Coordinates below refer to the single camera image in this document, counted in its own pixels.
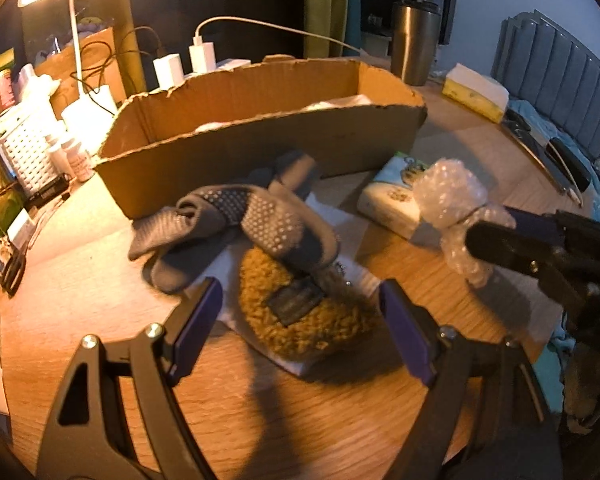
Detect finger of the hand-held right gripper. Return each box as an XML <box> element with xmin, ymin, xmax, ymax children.
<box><xmin>502</xmin><ymin>207</ymin><xmax>600</xmax><ymax>251</ymax></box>
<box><xmin>464</xmin><ymin>220</ymin><xmax>588</xmax><ymax>306</ymax></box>

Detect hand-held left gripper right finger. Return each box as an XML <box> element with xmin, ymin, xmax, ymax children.
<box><xmin>378</xmin><ymin>279</ymin><xmax>563</xmax><ymax>480</ymax></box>

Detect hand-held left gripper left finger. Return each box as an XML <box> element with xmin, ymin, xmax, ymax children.
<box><xmin>35</xmin><ymin>276</ymin><xmax>224</xmax><ymax>480</ymax></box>

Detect clear bubble wrap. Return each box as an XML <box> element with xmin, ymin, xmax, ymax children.
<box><xmin>412</xmin><ymin>159</ymin><xmax>518</xmax><ymax>288</ymax></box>

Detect white paper sheet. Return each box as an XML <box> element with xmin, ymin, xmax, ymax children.
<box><xmin>180</xmin><ymin>195</ymin><xmax>386</xmax><ymax>378</ymax></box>

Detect printed tissue pack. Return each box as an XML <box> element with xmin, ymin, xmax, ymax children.
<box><xmin>356</xmin><ymin>152</ymin><xmax>433</xmax><ymax>241</ymax></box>

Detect grey dotted sock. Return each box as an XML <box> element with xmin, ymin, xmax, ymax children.
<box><xmin>240</xmin><ymin>149</ymin><xmax>323</xmax><ymax>206</ymax></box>
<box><xmin>129</xmin><ymin>185</ymin><xmax>341</xmax><ymax>295</ymax></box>

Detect cardboard box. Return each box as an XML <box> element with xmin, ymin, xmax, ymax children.
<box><xmin>94</xmin><ymin>56</ymin><xmax>428</xmax><ymax>220</ymax></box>

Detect black power bank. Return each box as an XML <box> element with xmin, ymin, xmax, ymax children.
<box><xmin>546</xmin><ymin>137</ymin><xmax>593</xmax><ymax>193</ymax></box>

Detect grey padded headboard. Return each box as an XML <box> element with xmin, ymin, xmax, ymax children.
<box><xmin>490</xmin><ymin>10</ymin><xmax>600</xmax><ymax>171</ymax></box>

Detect small white bottle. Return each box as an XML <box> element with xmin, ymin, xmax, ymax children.
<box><xmin>62</xmin><ymin>137</ymin><xmax>97</xmax><ymax>183</ymax></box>
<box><xmin>47</xmin><ymin>142</ymin><xmax>76</xmax><ymax>179</ymax></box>

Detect steel tumbler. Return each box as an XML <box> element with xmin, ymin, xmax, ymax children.
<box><xmin>390</xmin><ymin>0</ymin><xmax>442</xmax><ymax>87</ymax></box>

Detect black computer tower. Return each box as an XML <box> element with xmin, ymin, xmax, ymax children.
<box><xmin>392</xmin><ymin>0</ymin><xmax>457</xmax><ymax>46</ymax></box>

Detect white plastic basket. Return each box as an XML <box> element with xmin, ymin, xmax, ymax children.
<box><xmin>0</xmin><ymin>105</ymin><xmax>63</xmax><ymax>193</ymax></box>

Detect white charger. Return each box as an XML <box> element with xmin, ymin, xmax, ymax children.
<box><xmin>189</xmin><ymin>35</ymin><xmax>216</xmax><ymax>73</ymax></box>
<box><xmin>153</xmin><ymin>54</ymin><xmax>185</xmax><ymax>92</ymax></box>

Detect teal curtain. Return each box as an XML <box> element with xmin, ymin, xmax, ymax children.
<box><xmin>345</xmin><ymin>0</ymin><xmax>377</xmax><ymax>52</ymax></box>

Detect brown paper bag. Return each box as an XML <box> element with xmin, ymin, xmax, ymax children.
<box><xmin>32</xmin><ymin>27</ymin><xmax>128</xmax><ymax>117</ymax></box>

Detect yellow curtain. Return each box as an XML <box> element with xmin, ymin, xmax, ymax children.
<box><xmin>302</xmin><ymin>0</ymin><xmax>349</xmax><ymax>59</ymax></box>

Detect black cables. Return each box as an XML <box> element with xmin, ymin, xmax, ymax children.
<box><xmin>72</xmin><ymin>25</ymin><xmax>167</xmax><ymax>92</ymax></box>

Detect white charging cable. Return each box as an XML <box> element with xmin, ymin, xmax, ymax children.
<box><xmin>194</xmin><ymin>16</ymin><xmax>376</xmax><ymax>57</ymax></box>

